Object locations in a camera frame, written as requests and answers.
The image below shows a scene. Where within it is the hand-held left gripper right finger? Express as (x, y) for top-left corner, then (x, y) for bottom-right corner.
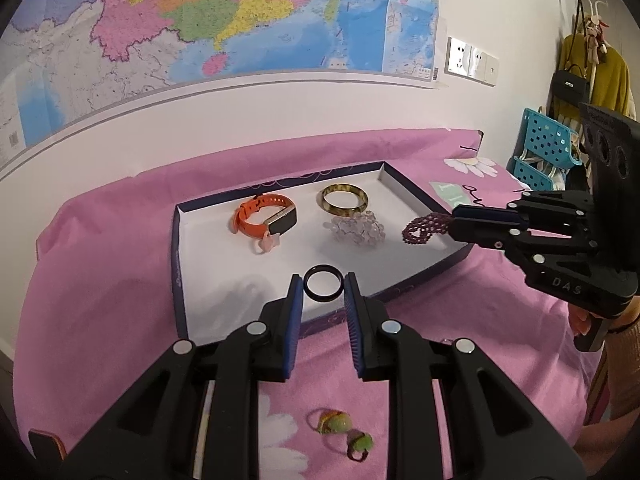
(343, 272), (588, 480)

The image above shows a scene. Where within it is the black ring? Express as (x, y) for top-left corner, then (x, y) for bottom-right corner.
(304, 264), (346, 303)

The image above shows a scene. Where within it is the colourful wall map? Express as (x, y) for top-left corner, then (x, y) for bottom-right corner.
(0, 0), (441, 173)

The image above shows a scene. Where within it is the yellow coat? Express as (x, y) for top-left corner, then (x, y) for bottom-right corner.
(557, 32), (632, 121)

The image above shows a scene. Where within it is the black handbag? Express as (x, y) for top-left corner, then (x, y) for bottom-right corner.
(550, 0), (592, 111)

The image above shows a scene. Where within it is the purple bead bracelet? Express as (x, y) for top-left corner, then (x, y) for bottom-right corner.
(401, 211), (453, 246)

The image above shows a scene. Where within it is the white coat rack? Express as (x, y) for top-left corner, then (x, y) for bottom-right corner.
(575, 0), (608, 21)

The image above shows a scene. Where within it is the clear bead bracelet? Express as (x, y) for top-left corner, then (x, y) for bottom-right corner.
(322, 210), (387, 247)

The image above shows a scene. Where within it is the orange smart watch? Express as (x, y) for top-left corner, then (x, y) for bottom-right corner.
(232, 192), (298, 255)

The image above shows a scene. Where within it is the pink floral tablecloth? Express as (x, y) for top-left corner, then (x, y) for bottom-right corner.
(12, 127), (608, 480)

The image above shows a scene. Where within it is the dark blue box lid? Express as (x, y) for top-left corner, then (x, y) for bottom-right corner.
(171, 160), (473, 343)

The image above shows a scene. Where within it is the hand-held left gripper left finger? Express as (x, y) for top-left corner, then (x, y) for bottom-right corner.
(65, 274), (306, 480)

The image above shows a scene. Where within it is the teal plastic basket rack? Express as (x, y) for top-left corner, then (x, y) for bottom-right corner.
(506, 107), (583, 193)

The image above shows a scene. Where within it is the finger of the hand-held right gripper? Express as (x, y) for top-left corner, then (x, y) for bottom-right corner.
(447, 221), (599, 267)
(451, 190), (597, 227)

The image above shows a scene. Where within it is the person's right hand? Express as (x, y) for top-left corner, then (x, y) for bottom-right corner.
(569, 302), (593, 338)

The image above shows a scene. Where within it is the green bead ring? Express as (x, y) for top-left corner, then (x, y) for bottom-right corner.
(346, 430), (375, 462)
(306, 407), (351, 436)

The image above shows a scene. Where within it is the tortoiseshell bangle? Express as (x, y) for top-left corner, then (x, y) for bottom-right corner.
(316, 183), (371, 218)

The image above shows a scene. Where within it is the dark flat object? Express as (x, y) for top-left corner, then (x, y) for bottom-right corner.
(27, 427), (68, 461)

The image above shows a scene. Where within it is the small plush toy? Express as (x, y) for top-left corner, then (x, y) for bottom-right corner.
(582, 15), (610, 63)

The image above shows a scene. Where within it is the white wall socket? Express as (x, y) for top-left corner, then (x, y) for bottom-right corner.
(469, 46), (487, 81)
(446, 36), (472, 77)

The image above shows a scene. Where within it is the person's right forearm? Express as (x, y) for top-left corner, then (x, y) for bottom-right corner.
(575, 297), (640, 461)

